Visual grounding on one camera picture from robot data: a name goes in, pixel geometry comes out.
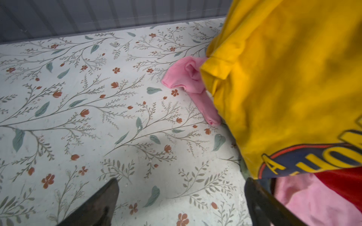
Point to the yellow t-shirt with print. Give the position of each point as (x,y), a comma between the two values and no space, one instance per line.
(286,76)

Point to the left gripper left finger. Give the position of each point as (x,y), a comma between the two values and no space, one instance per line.
(98,210)

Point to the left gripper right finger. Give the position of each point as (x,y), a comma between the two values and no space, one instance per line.
(265,210)

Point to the red cloth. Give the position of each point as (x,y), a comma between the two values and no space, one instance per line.
(345,182)

